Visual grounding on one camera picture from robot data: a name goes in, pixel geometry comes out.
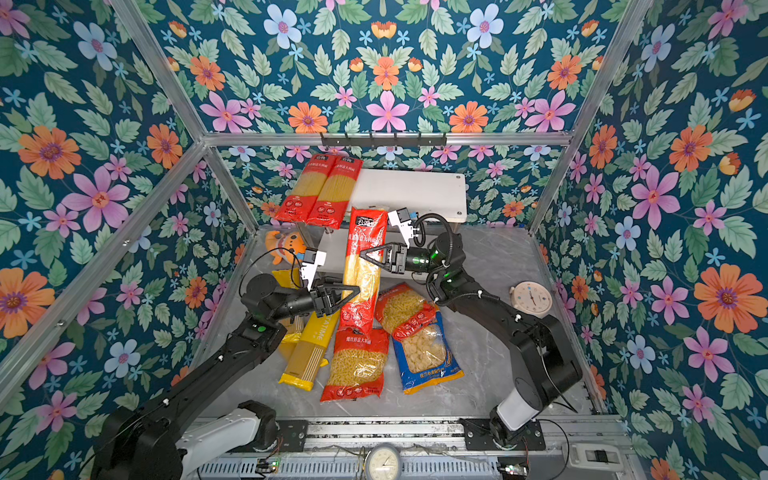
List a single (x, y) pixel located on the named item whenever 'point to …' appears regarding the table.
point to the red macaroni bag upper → (402, 311)
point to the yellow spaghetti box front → (306, 353)
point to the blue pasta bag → (427, 358)
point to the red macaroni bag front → (358, 364)
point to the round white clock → (531, 297)
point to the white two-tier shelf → (439, 194)
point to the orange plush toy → (289, 246)
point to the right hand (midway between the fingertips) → (364, 256)
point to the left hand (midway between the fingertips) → (357, 288)
